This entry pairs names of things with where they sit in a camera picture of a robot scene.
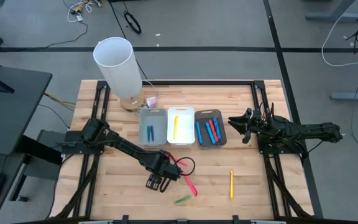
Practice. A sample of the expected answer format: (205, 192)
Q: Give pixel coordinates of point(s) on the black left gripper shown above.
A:
(166, 178)

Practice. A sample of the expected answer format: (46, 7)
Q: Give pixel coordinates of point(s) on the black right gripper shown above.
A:
(256, 124)

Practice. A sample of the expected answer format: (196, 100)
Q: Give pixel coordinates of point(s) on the green marker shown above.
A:
(182, 199)

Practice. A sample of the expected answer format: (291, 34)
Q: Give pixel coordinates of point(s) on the thick blue marker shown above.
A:
(210, 134)

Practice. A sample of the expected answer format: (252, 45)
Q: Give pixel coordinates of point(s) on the purple marker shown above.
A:
(152, 133)

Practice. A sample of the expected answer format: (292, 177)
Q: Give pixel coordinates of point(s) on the slim translucent blue marker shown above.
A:
(148, 133)

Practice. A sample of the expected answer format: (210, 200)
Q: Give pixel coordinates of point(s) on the yellow marker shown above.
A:
(231, 185)
(176, 127)

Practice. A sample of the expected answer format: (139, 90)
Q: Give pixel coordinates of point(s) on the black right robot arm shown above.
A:
(315, 129)

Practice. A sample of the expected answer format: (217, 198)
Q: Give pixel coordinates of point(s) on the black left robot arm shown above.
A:
(129, 147)

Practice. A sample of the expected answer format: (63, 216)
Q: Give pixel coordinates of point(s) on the dark translucent plastic bin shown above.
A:
(204, 144)

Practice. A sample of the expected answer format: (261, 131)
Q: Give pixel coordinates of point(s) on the white plastic bin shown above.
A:
(185, 130)

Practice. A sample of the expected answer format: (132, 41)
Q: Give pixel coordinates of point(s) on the grey plastic bin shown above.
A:
(158, 121)

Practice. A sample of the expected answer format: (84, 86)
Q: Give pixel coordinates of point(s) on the small pink white packet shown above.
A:
(151, 101)

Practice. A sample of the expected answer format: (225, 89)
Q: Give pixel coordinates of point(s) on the grey desk foot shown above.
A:
(353, 96)
(334, 16)

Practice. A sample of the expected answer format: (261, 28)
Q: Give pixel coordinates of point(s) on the white cylindrical lamp shade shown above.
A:
(118, 71)

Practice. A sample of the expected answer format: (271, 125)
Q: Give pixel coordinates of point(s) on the desk leg with caster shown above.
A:
(20, 182)

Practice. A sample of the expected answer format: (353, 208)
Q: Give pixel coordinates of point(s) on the black desk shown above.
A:
(17, 118)

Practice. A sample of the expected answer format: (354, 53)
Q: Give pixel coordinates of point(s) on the black aluminium table frame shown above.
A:
(197, 83)

